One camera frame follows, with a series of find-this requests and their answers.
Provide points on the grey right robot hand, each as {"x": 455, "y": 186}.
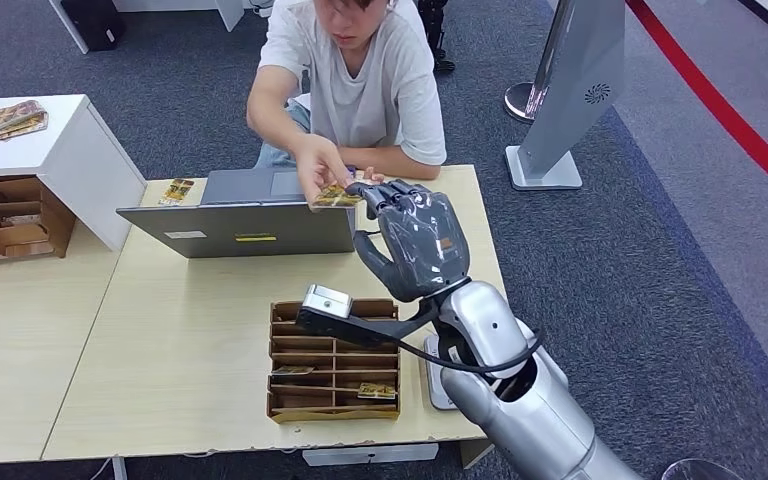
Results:
{"x": 424, "y": 245}

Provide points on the person's left forearm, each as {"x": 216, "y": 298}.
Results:
{"x": 404, "y": 162}

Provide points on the beige desk side panel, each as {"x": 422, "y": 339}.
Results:
{"x": 473, "y": 454}

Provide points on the grey laptop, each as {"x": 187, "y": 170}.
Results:
{"x": 258, "y": 232}

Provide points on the yellow patterned key card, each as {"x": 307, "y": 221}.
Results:
{"x": 334, "y": 197}
{"x": 376, "y": 391}
{"x": 291, "y": 371}

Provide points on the white desk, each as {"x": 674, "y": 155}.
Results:
{"x": 159, "y": 4}

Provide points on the person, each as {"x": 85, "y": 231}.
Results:
{"x": 371, "y": 86}

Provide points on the person's left hand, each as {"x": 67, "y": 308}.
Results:
{"x": 369, "y": 177}

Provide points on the wooden card organizer tray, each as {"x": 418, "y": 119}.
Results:
{"x": 331, "y": 361}

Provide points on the black stand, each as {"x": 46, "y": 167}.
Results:
{"x": 440, "y": 33}

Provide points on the white card reader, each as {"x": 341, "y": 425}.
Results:
{"x": 434, "y": 378}

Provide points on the black box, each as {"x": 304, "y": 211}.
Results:
{"x": 92, "y": 23}

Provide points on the person's right forearm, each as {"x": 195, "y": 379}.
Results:
{"x": 278, "y": 119}

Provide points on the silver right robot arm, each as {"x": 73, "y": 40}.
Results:
{"x": 490, "y": 324}

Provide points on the red barrier belt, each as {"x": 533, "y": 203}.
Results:
{"x": 722, "y": 109}

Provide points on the grey standing sign panel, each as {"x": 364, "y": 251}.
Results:
{"x": 576, "y": 86}

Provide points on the chrome stanchion post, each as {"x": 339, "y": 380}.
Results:
{"x": 516, "y": 102}

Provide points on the person's right hand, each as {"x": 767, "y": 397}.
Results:
{"x": 321, "y": 166}

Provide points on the white desk crossbar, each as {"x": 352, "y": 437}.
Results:
{"x": 371, "y": 455}

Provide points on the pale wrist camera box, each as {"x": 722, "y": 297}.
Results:
{"x": 328, "y": 301}

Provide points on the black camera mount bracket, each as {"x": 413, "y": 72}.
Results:
{"x": 357, "y": 330}

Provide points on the clear plastic dome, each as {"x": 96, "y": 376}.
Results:
{"x": 702, "y": 470}

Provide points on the white cabinet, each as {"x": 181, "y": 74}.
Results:
{"x": 79, "y": 166}

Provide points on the brown wooden shelf organizer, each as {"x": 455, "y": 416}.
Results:
{"x": 20, "y": 235}

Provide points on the stack of patterned cards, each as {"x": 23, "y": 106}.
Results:
{"x": 6, "y": 119}

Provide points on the yellow patterned ID card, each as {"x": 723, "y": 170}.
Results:
{"x": 176, "y": 192}

